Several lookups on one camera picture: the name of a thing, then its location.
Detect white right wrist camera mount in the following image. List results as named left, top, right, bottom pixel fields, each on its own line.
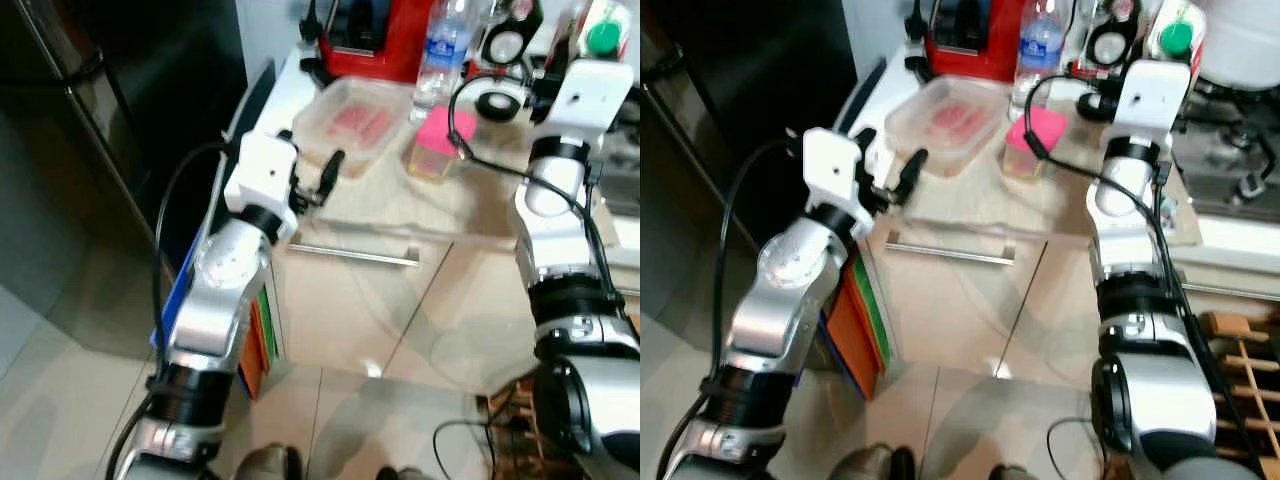
left=545, top=58, right=637, bottom=137
left=1115, top=58, right=1192, bottom=137

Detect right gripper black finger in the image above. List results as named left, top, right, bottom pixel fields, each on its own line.
left=546, top=12, right=583, bottom=71

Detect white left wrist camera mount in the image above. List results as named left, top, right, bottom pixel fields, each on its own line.
left=223, top=133, right=302, bottom=217
left=802, top=128, right=877, bottom=217

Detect clear water bottle blue label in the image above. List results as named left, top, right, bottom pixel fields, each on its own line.
left=410, top=0, right=477, bottom=127
left=1010, top=0, right=1067, bottom=122

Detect white pot with handle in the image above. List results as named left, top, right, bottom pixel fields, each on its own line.
left=1195, top=0, right=1280, bottom=92

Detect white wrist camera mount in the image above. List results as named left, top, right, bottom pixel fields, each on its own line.
left=545, top=58, right=637, bottom=137
left=1115, top=58, right=1192, bottom=137
left=223, top=133, right=302, bottom=217
left=802, top=128, right=877, bottom=217

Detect red white drink carton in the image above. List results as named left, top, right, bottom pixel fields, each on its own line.
left=572, top=0, right=634, bottom=64
left=1148, top=0, right=1209, bottom=67

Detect steel cabinet handle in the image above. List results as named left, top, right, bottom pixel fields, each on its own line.
left=1180, top=283, right=1280, bottom=302
left=285, top=240, right=422, bottom=270
left=885, top=232, right=1020, bottom=267

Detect black tape roll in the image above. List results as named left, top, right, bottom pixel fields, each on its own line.
left=1078, top=92, right=1122, bottom=124
left=475, top=90, right=524, bottom=124

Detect pink lidded small container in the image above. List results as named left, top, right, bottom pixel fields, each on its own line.
left=1000, top=105, right=1070, bottom=182
left=405, top=105, right=480, bottom=184

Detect dark bottle with round tag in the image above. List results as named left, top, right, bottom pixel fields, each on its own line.
left=480, top=0, right=547, bottom=72
left=1085, top=0, right=1147, bottom=72

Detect large dark steel fridge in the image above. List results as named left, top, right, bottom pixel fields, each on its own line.
left=0, top=0, right=251, bottom=352
left=640, top=0, right=861, bottom=352

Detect beige woven place mat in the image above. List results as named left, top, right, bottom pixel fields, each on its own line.
left=300, top=75, right=622, bottom=252
left=890, top=75, right=1207, bottom=247

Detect green board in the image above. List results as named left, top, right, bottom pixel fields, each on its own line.
left=850, top=255, right=897, bottom=367
left=255, top=285, right=280, bottom=362

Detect wooden slatted rack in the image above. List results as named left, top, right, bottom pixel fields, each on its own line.
left=485, top=375, right=547, bottom=480
left=1195, top=310, right=1280, bottom=472

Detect grey robot left foot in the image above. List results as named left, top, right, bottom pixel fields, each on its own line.
left=238, top=445, right=304, bottom=480
left=830, top=445, right=917, bottom=480

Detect beige kitchen cabinet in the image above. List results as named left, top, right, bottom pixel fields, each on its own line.
left=845, top=45, right=1280, bottom=397
left=235, top=45, right=640, bottom=397

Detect red coffee machine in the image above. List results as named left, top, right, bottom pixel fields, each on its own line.
left=925, top=0, right=1032, bottom=82
left=320, top=0, right=437, bottom=84

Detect large clear food container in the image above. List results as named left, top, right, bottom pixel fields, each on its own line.
left=293, top=75, right=414, bottom=182
left=885, top=75, right=1012, bottom=180

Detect black fridge power cable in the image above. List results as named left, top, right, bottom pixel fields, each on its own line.
left=432, top=420, right=502, bottom=480
left=1045, top=415, right=1102, bottom=480

